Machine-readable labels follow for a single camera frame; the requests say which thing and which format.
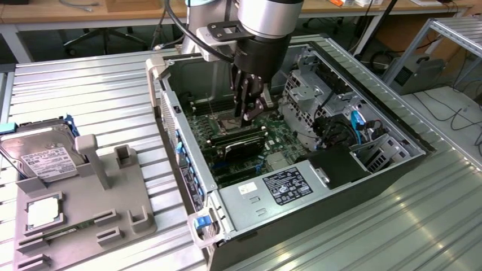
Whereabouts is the thin metal locking lever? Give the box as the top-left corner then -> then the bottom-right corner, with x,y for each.
207,92 -> 219,121

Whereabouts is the large metal disk bay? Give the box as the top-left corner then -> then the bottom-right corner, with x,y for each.
281,68 -> 364,129

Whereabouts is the white cardboard box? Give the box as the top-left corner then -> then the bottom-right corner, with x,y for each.
345,0 -> 381,8

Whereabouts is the small metal disk bay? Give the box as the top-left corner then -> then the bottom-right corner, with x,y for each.
349,134 -> 408,173

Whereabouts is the grey parts rack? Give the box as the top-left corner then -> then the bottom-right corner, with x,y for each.
14,134 -> 161,271

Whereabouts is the aluminium profile frame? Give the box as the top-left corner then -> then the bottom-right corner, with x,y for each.
382,17 -> 482,85

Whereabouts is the loose green RAM stick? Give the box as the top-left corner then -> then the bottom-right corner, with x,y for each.
42,218 -> 98,241

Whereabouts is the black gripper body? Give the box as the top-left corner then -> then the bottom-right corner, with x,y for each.
231,33 -> 292,85

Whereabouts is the silver CPU chip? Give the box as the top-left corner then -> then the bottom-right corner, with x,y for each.
26,200 -> 65,229

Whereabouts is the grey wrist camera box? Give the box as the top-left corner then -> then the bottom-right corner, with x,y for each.
195,21 -> 258,62

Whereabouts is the black RAM slot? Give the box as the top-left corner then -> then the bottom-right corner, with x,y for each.
207,127 -> 265,142
193,102 -> 234,112
193,106 -> 235,116
209,129 -> 266,144
209,132 -> 268,146
191,98 -> 234,108

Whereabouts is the black wire bundle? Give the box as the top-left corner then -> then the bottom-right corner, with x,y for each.
313,117 -> 357,147

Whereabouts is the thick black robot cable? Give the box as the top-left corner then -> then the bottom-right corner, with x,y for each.
166,0 -> 245,66

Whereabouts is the black chair base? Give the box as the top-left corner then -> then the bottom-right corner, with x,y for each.
301,16 -> 345,29

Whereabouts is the black plastic shroud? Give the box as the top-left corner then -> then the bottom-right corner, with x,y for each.
296,145 -> 369,190

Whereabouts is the blue plastic disk carrier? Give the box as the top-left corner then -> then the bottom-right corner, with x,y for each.
0,113 -> 82,142

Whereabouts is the black office chair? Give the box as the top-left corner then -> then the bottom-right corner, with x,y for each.
62,27 -> 149,56

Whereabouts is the green motherboard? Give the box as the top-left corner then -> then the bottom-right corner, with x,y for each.
186,93 -> 316,189

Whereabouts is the silver power supply unit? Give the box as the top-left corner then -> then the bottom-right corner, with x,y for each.
217,165 -> 334,235

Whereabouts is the wooden desk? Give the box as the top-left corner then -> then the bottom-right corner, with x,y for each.
0,0 -> 474,63

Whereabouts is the silver hard disk drive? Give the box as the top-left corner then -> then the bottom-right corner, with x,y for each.
0,124 -> 93,182

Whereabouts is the grey equipment box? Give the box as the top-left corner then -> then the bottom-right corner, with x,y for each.
384,55 -> 449,96

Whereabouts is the silver chipset heatsink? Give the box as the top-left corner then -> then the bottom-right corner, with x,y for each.
265,154 -> 294,172

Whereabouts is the open black PC case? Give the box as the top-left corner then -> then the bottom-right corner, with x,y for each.
145,40 -> 438,271

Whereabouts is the CPU socket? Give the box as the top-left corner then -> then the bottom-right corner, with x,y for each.
215,112 -> 245,134

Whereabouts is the long black expansion slot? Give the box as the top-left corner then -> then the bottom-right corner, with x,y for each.
221,172 -> 261,185
217,165 -> 258,179

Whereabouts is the graphics card with black cooler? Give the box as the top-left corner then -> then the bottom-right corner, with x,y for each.
219,138 -> 268,164

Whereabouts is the grey cable with plug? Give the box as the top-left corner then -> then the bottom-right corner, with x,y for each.
151,11 -> 169,51

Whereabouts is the blue data wire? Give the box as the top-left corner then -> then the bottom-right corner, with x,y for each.
349,109 -> 369,146

